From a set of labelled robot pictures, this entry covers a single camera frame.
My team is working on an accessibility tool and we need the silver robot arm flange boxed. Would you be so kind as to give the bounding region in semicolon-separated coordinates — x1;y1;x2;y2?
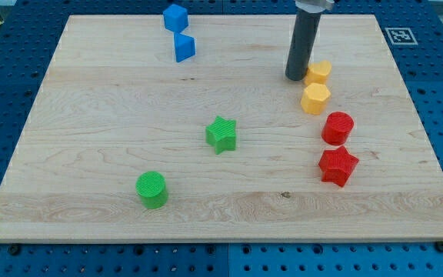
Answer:
295;0;335;13

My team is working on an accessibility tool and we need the yellow hexagon block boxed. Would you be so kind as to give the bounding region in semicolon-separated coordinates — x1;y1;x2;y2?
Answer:
301;83;331;115

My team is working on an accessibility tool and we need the green star block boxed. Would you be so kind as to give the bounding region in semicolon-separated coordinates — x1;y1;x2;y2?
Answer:
205;116;237;155

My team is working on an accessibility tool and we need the wooden board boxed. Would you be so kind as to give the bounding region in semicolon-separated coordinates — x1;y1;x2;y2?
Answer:
0;15;443;244

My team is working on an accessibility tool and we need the green cylinder block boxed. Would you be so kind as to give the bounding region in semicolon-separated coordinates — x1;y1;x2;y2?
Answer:
135;171;168;209

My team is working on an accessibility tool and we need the blue triangular prism block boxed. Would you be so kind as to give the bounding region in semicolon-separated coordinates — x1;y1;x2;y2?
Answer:
174;33;196;62

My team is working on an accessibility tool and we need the yellow heart block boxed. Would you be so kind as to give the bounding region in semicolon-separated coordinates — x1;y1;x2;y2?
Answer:
304;60;332;85

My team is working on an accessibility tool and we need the red cylinder block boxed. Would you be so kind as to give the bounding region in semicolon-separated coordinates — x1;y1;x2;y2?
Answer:
321;112;355;145

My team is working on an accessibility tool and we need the red star block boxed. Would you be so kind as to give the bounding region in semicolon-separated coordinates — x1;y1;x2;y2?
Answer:
318;145;359;187

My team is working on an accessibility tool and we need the blue cube block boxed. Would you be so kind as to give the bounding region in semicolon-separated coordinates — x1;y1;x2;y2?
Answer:
162;4;188;33

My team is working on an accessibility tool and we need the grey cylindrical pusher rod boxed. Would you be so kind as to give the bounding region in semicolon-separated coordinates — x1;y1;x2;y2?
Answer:
285;8;321;81

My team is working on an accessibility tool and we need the white fiducial marker tag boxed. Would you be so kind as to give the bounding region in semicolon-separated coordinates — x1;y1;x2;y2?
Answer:
385;27;418;45

